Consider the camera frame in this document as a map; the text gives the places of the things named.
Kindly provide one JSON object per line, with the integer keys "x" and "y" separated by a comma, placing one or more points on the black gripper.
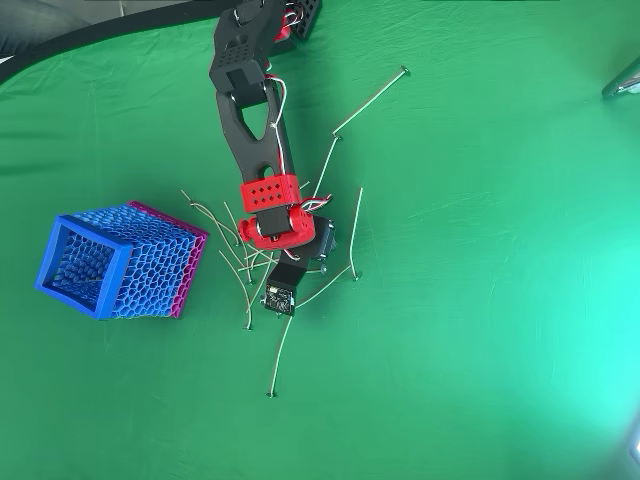
{"x": 326, "y": 236}

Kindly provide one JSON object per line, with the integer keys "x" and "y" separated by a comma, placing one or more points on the candle wick with metal base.
{"x": 252, "y": 300}
{"x": 356, "y": 220}
{"x": 325, "y": 289}
{"x": 212, "y": 218}
{"x": 231, "y": 217}
{"x": 323, "y": 269}
{"x": 245, "y": 295}
{"x": 255, "y": 266}
{"x": 305, "y": 185}
{"x": 327, "y": 165}
{"x": 280, "y": 352}
{"x": 260, "y": 255}

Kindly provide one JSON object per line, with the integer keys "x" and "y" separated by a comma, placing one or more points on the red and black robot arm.
{"x": 250, "y": 140}

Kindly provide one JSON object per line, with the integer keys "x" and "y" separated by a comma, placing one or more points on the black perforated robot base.
{"x": 307, "y": 17}

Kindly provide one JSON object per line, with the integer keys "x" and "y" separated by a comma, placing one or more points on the blue and magenta mesh basket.
{"x": 150, "y": 260}

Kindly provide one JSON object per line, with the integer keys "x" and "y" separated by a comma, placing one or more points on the green cloth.
{"x": 450, "y": 300}

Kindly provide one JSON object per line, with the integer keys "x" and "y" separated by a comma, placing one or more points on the long pin at top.
{"x": 370, "y": 102}

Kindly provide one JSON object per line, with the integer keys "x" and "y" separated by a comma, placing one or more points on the black backdrop rim band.
{"x": 125, "y": 24}

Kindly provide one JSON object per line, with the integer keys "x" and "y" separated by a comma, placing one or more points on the shiny metal object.
{"x": 625, "y": 82}

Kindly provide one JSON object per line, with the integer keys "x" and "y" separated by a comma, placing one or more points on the dark grey fabric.
{"x": 40, "y": 20}

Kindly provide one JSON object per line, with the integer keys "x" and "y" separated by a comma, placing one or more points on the camera board on black bracket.
{"x": 282, "y": 295}

